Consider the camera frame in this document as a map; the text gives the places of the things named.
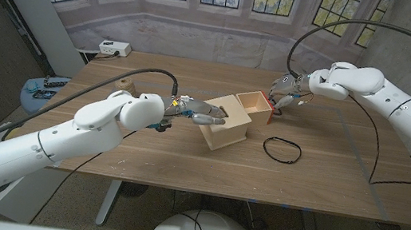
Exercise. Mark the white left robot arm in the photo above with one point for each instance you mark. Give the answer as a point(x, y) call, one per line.
point(35, 151)

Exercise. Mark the long black remote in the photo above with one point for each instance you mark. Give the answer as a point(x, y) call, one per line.
point(56, 83)

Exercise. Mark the brown twine spool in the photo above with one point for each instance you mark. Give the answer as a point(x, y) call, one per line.
point(126, 85)

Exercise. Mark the teal round object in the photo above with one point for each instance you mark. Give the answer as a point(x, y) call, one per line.
point(32, 87)

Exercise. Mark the black rubber band loop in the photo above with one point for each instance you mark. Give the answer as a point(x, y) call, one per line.
point(264, 146)

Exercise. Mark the printed window backdrop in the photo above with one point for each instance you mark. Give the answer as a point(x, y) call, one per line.
point(215, 44)

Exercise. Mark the blue round stool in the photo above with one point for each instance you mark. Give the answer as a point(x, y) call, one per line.
point(28, 102)

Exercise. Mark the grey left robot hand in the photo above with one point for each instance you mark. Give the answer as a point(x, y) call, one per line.
point(202, 109)

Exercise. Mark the white power strip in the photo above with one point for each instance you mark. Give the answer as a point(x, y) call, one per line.
point(115, 48)

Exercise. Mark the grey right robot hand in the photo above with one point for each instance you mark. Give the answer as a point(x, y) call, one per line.
point(290, 86)

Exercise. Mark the short black remote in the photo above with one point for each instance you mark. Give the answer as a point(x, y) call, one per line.
point(44, 94)

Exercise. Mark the wooden drawer box with slot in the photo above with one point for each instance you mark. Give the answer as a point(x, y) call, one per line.
point(229, 132)

